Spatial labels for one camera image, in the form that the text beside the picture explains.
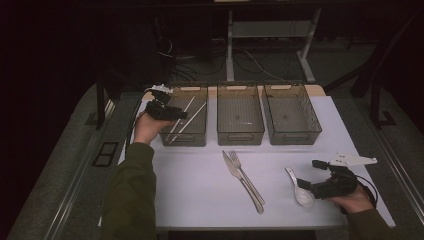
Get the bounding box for person's right hand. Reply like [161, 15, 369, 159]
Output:
[326, 188, 375, 214]

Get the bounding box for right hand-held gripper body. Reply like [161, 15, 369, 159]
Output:
[311, 152, 378, 200]

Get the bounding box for steel fork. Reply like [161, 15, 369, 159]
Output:
[228, 149, 266, 206]

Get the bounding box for white floor cable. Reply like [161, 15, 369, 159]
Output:
[243, 49, 286, 82]

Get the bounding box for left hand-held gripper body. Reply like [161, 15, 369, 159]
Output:
[145, 83, 181, 121]

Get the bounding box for black metal stand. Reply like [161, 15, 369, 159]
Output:
[369, 79, 398, 129]

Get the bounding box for white table sheet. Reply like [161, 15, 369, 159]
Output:
[98, 95, 397, 229]

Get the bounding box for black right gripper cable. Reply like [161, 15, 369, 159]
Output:
[355, 174, 379, 209]

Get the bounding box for translucent grey storage bin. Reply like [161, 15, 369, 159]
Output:
[216, 83, 266, 147]
[158, 84, 209, 148]
[263, 82, 323, 146]

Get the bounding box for white metal desk frame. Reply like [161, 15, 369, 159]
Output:
[225, 8, 323, 84]

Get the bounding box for white spoon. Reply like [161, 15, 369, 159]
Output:
[285, 167, 315, 208]

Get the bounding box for black floor cables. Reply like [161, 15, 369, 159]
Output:
[156, 19, 228, 83]

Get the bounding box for person's left hand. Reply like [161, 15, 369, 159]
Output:
[133, 112, 176, 144]

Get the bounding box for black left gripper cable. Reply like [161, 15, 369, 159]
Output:
[124, 87, 158, 151]

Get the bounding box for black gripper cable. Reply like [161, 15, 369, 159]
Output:
[124, 87, 158, 151]
[355, 174, 379, 209]

